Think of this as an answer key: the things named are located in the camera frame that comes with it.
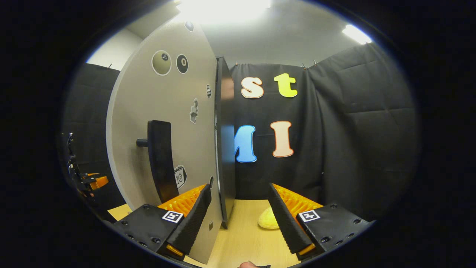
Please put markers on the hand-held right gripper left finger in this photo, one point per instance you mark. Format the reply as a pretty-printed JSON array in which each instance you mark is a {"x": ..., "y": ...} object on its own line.
[{"x": 193, "y": 223}]

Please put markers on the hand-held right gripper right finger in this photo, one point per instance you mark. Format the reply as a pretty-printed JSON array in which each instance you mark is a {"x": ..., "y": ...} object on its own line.
[{"x": 284, "y": 223}]

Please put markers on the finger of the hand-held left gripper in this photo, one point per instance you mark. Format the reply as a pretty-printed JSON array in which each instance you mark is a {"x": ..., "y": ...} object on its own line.
[{"x": 97, "y": 181}]

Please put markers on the beige cabinet door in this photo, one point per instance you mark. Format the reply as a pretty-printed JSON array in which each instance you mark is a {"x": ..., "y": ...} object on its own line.
[{"x": 134, "y": 108}]

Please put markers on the yellow sponge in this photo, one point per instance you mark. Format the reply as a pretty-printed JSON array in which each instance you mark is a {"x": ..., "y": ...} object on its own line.
[{"x": 267, "y": 219}]

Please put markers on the black backdrop cloth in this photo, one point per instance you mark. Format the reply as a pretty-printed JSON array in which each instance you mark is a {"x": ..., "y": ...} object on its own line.
[{"x": 353, "y": 130}]

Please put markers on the ceiling light panel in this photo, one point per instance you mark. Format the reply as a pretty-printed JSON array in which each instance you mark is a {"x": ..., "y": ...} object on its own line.
[
  {"x": 223, "y": 9},
  {"x": 356, "y": 34}
]

